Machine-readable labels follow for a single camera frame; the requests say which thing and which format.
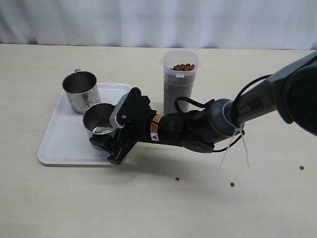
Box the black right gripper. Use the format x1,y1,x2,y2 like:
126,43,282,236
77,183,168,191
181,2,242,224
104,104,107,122
89,94,157,165

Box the steel mug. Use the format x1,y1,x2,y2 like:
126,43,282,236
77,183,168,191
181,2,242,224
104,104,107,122
62,69,101,114
83,103,115,151

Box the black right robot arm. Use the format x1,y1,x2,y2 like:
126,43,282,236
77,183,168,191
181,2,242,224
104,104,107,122
90,53,317,165

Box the white plastic tray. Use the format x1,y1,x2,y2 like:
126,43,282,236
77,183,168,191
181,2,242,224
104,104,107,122
37,83,134,167

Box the clear plastic tall container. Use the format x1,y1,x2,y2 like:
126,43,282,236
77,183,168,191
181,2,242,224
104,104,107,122
161,50,201,114

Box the white zip tie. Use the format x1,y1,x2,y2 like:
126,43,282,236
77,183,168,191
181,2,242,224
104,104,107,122
213,105,251,184

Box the white curtain backdrop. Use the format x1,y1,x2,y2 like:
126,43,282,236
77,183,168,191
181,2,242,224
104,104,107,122
0,0,317,50

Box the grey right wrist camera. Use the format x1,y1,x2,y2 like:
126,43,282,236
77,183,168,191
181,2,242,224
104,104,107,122
109,87,141,129

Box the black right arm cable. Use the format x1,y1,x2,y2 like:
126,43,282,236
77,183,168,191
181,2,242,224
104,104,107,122
174,74,273,153

